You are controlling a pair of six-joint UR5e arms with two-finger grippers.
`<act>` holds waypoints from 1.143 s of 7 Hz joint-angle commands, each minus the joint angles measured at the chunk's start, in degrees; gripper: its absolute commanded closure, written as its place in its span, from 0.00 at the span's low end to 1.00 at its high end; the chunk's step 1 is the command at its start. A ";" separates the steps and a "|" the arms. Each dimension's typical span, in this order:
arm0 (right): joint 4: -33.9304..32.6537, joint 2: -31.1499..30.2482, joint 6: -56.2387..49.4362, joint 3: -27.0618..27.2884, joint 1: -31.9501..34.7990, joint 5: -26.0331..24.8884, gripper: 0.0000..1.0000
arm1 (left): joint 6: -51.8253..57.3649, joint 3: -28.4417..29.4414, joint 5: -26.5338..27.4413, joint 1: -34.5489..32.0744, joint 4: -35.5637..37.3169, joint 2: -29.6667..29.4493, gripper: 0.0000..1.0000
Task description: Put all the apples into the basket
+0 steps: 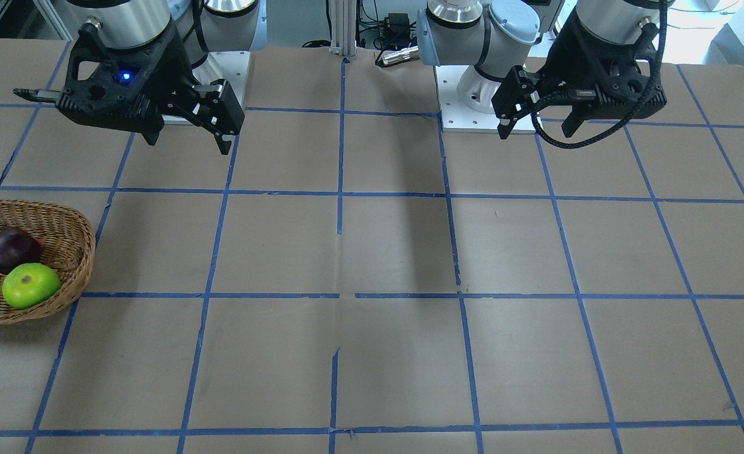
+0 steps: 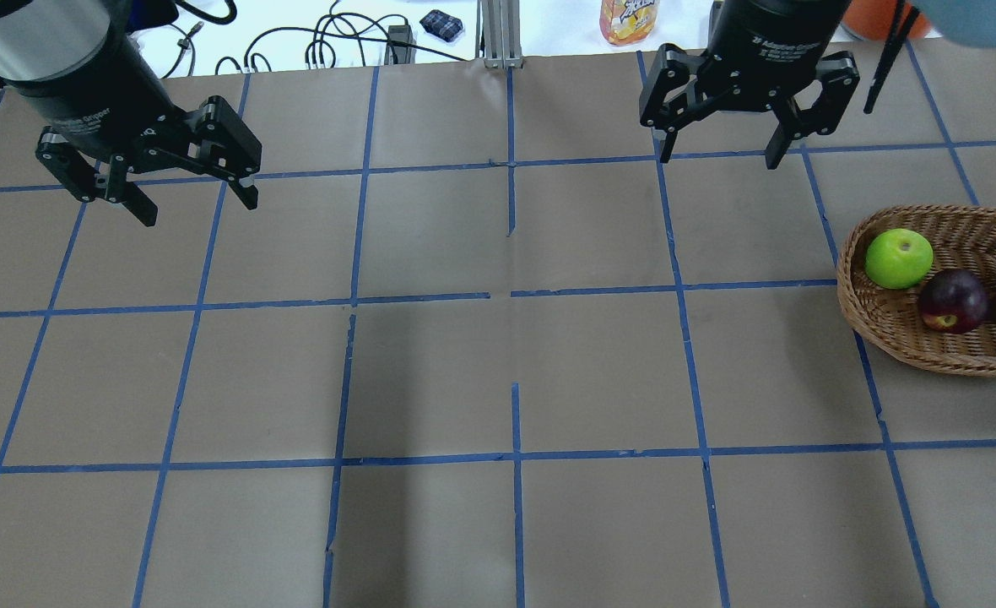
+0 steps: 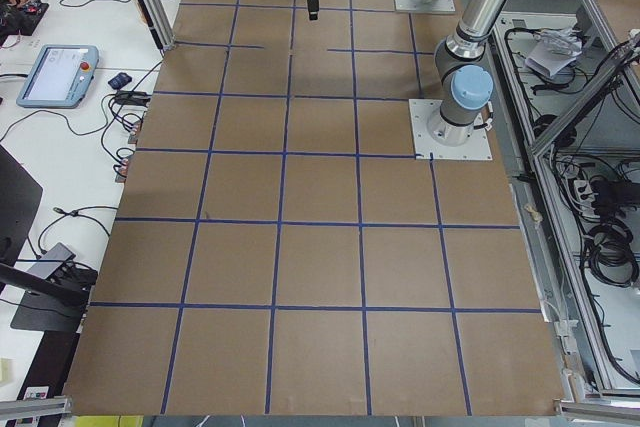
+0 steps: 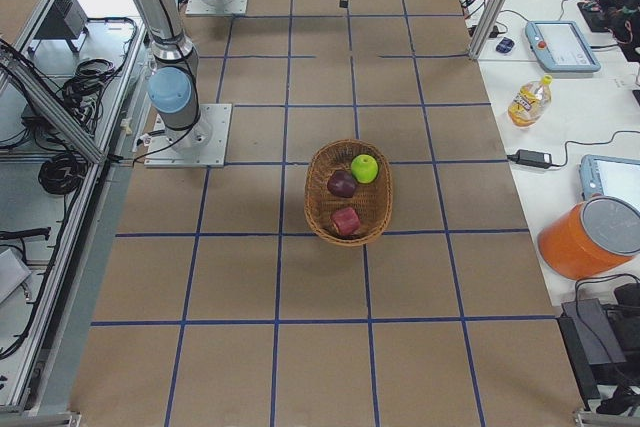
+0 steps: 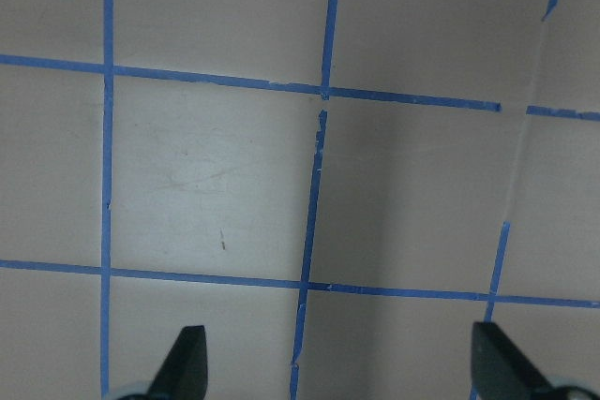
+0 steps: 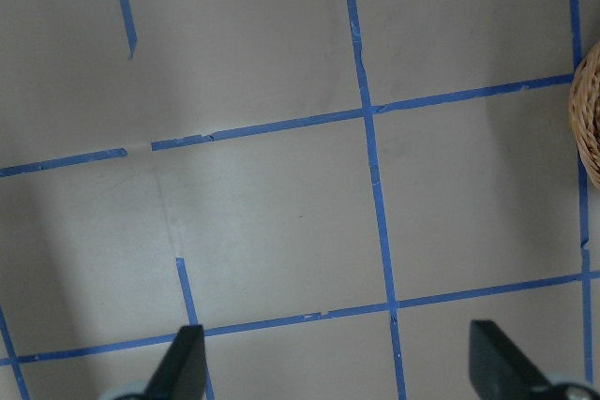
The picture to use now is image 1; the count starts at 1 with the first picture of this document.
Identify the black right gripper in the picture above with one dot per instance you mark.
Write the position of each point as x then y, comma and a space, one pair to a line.
168, 74

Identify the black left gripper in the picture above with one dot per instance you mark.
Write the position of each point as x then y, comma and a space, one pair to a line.
560, 63

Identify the dark red apple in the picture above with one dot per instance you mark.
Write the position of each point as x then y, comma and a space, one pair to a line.
17, 247

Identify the green apple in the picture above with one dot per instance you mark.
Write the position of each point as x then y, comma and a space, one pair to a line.
29, 284

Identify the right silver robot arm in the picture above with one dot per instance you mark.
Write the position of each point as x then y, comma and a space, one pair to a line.
206, 27

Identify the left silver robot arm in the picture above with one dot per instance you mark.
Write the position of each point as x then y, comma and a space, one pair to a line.
496, 36

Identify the brown wicker basket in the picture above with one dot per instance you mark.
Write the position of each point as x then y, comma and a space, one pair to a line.
68, 242

